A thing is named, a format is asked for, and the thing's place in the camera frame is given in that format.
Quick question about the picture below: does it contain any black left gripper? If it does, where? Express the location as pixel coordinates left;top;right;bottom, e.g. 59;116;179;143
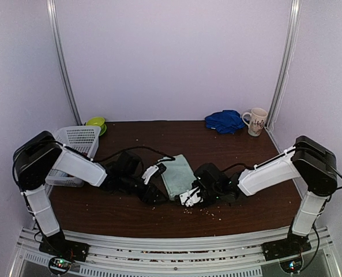
120;173;168;206

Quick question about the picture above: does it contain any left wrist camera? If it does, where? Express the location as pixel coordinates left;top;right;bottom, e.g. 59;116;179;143
141;163;167;185

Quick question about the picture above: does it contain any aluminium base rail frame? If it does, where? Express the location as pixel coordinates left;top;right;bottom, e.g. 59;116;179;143
6;227;342;276

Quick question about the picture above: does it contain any blue crumpled cloth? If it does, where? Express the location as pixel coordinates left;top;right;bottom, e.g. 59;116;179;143
205;110;245;134

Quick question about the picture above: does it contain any right aluminium corner post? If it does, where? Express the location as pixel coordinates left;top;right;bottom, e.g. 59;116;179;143
266;0;302;132

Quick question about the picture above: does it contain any circuit board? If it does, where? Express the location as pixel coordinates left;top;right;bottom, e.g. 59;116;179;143
48;257;72;275
280;257;303;275

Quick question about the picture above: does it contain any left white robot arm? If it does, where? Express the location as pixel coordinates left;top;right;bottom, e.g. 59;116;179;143
12;131;168;256

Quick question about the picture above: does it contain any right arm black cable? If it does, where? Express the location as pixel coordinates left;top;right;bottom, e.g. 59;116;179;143
222;163;257;177

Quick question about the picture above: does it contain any mint green towel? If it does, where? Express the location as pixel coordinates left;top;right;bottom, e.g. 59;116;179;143
161;154;196;201

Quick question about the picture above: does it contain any white plastic perforated basket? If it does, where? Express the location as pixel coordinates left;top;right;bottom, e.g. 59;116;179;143
46;126;100;188

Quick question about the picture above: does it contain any right circuit board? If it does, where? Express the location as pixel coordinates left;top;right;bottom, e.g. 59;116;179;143
280;257;303;275

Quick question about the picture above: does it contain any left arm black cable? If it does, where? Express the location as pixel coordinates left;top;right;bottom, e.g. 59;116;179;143
95;146;176;165

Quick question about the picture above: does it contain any white printed mug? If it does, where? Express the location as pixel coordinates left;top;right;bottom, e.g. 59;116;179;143
241;107;268;137

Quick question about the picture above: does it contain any aluminium corner post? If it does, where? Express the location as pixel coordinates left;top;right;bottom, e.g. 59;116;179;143
266;0;302;132
46;0;82;125

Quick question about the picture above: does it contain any left aluminium corner post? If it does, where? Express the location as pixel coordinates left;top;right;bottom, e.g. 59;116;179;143
46;0;82;125

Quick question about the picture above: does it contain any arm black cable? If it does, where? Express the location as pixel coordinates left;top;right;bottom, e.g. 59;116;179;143
222;163;257;177
95;146;176;165

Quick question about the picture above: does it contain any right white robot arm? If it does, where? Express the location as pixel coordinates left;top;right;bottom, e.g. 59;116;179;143
179;136;337;255

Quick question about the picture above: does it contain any left circuit board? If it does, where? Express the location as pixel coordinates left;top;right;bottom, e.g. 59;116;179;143
48;257;72;275

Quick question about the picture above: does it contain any lime green bowl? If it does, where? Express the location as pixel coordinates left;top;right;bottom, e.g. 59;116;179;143
85;117;107;136

